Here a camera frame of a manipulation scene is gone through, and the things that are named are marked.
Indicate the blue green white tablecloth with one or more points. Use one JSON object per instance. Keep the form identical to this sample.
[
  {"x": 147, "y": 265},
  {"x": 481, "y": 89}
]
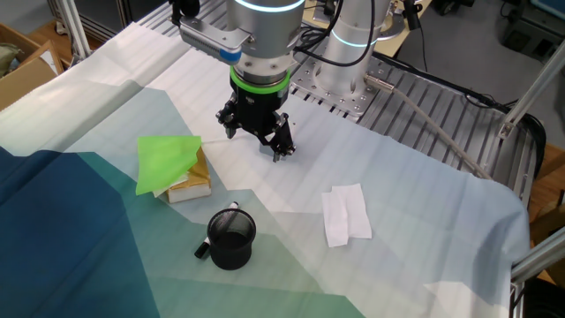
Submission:
[{"x": 397, "y": 185}]

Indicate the aluminium frame profile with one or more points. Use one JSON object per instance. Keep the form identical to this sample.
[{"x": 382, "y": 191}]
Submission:
[
  {"x": 529, "y": 95},
  {"x": 538, "y": 258}
]

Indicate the light wooden desk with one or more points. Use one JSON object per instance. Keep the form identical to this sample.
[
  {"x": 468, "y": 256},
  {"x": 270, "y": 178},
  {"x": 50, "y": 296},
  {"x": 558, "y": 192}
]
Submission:
[{"x": 397, "y": 46}]

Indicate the flat white paper napkin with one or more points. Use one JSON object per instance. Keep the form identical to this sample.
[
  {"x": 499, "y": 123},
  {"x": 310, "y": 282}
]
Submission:
[{"x": 348, "y": 216}]

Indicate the green cloth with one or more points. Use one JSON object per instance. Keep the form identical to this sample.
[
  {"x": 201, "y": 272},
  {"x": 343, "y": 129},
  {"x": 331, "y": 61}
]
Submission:
[{"x": 163, "y": 159}]

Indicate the olive green bag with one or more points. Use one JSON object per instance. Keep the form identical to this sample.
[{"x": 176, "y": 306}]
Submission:
[{"x": 6, "y": 57}]

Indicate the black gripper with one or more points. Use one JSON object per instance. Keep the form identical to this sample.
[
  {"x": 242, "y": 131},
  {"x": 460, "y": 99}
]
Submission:
[{"x": 260, "y": 110}]

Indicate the gold tissue box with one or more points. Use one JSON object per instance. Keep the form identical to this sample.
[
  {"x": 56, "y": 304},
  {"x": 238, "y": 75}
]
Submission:
[{"x": 194, "y": 185}]

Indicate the black mesh pen holder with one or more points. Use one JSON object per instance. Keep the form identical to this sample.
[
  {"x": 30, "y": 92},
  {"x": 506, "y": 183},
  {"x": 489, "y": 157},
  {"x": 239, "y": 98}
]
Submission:
[{"x": 229, "y": 258}]

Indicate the white marker pen black cap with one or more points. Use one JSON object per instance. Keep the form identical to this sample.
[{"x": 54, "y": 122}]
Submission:
[{"x": 201, "y": 252}]

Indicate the brown cardboard box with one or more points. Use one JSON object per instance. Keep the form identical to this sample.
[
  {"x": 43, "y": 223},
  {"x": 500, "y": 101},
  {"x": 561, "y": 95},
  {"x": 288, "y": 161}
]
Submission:
[{"x": 22, "y": 79}]

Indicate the silver wrist camera bar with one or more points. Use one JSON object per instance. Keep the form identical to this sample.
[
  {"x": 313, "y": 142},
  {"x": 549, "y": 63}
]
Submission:
[{"x": 207, "y": 40}]

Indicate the round silver stand base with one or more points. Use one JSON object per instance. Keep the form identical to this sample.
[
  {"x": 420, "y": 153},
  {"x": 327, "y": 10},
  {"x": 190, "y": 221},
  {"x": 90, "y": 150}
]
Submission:
[{"x": 393, "y": 31}]

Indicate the dark metal cabinet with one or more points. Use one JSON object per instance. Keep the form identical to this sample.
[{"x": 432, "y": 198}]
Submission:
[{"x": 106, "y": 13}]

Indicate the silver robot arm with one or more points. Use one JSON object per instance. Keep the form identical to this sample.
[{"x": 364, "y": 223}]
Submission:
[{"x": 265, "y": 31}]

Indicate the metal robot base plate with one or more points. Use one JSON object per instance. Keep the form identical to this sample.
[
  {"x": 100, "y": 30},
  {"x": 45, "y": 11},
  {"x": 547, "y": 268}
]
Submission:
[{"x": 353, "y": 106}]

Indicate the aluminium frame post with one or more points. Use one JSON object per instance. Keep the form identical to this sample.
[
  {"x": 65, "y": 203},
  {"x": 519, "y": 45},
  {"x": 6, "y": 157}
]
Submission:
[{"x": 75, "y": 26}]

